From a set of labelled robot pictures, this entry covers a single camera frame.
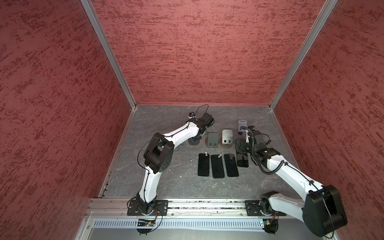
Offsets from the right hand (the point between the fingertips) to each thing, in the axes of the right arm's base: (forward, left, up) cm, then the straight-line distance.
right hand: (241, 144), depth 87 cm
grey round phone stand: (+8, +29, -10) cm, 32 cm away
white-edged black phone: (-7, +5, -12) cm, 15 cm away
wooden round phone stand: (+7, +16, -5) cm, 18 cm away
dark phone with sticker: (-7, +23, -10) cm, 26 cm away
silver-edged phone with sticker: (-9, +15, -9) cm, 20 cm away
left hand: (+11, +28, -2) cm, 30 cm away
